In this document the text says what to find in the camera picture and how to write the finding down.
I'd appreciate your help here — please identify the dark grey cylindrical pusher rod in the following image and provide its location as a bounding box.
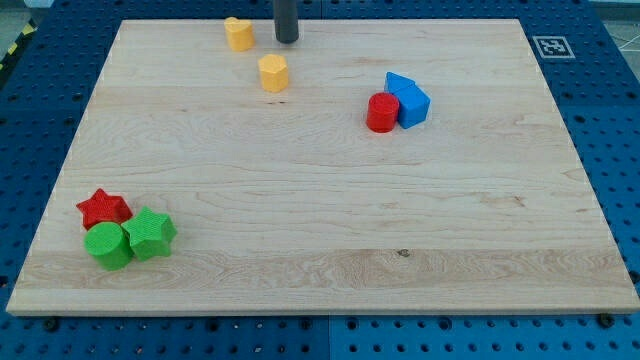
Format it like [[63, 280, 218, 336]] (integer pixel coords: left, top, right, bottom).
[[273, 0, 299, 43]]

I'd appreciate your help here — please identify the yellow hexagon block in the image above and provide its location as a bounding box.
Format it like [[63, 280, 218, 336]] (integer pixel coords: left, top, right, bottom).
[[258, 54, 289, 93]]

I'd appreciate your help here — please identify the yellow heart block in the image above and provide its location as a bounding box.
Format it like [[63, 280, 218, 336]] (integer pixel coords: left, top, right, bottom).
[[224, 17, 255, 52]]

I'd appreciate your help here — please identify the red cylinder block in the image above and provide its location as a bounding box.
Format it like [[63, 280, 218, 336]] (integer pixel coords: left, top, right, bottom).
[[366, 92, 400, 133]]

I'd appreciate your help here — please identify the blue triangle block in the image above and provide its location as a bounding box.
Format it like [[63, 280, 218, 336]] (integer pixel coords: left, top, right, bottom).
[[384, 72, 415, 94]]

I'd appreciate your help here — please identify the blue cube block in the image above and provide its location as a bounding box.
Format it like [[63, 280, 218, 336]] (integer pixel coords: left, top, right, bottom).
[[393, 85, 431, 129]]

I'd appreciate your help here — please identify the light wooden board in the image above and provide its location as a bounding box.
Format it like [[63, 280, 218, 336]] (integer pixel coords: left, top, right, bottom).
[[7, 19, 639, 316]]

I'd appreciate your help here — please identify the green star block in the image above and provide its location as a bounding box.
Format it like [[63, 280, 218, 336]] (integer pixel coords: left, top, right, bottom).
[[121, 207, 177, 261]]

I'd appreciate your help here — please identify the red star block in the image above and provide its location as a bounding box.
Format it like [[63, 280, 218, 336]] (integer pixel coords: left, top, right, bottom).
[[76, 188, 133, 230]]

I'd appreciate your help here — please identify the white fiducial marker tag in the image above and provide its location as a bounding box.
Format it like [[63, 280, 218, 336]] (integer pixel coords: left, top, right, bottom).
[[532, 35, 575, 59]]

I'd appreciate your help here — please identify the green cylinder block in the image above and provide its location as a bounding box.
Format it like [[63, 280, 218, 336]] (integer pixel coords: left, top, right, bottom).
[[84, 222, 133, 271]]

